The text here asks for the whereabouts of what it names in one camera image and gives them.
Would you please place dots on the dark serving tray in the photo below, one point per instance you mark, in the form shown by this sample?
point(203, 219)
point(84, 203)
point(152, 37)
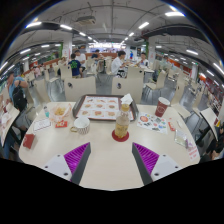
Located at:
point(75, 111)

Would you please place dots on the small red packet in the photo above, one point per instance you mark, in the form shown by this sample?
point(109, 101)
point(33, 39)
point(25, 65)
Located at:
point(171, 126)

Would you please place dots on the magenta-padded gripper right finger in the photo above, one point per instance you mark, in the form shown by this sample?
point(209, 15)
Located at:
point(147, 158)

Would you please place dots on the clear bottle with yellow cap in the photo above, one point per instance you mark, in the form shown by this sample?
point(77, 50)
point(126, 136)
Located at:
point(122, 125)

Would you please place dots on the person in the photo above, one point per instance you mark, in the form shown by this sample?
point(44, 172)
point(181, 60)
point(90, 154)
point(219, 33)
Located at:
point(17, 93)
point(75, 66)
point(81, 58)
point(116, 64)
point(37, 70)
point(143, 60)
point(213, 145)
point(95, 54)

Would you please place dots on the white leaflet with red print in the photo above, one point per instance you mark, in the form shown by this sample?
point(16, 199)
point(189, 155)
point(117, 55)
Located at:
point(193, 151)

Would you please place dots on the paper tray liner with food pictures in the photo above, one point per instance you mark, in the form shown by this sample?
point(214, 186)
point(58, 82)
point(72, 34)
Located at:
point(96, 108)

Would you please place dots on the group of ceiling strip lights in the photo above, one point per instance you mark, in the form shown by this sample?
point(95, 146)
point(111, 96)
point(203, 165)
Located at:
point(174, 14)

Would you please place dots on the red sauce packet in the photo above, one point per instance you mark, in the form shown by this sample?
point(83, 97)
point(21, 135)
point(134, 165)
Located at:
point(61, 124)

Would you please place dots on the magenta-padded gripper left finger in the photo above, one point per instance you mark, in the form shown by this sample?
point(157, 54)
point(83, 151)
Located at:
point(76, 158)

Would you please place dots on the white printed card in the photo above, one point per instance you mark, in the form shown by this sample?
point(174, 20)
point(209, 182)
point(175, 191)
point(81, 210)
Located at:
point(42, 125)

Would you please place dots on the white patterned mug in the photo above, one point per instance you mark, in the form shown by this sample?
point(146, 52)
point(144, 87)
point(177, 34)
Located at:
point(81, 126)

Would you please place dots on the red paper cup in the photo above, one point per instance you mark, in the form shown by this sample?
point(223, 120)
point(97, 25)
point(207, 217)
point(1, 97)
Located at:
point(162, 107)

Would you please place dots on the small teal bottle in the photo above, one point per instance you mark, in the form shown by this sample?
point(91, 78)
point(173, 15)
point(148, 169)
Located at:
point(46, 112)

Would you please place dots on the ceiling air conditioning unit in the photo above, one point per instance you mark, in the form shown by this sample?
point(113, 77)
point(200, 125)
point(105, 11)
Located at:
point(86, 20)

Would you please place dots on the clear plastic packet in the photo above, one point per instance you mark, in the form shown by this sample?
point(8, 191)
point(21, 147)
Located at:
point(181, 137)

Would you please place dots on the red box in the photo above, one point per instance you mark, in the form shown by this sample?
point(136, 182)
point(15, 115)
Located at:
point(28, 141)

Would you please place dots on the flat round red coaster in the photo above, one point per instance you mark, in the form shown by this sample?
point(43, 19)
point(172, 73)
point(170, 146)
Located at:
point(115, 137)

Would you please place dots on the beige chair with round hole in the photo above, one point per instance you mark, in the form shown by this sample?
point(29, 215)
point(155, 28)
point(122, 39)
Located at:
point(81, 88)
point(130, 88)

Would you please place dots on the group of beige chairs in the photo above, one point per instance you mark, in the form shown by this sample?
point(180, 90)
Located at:
point(160, 79)

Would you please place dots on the white paper napkin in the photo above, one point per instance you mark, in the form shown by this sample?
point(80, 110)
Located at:
point(126, 99)

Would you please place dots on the colourful sticker sheet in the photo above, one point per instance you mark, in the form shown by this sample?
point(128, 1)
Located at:
point(151, 122)

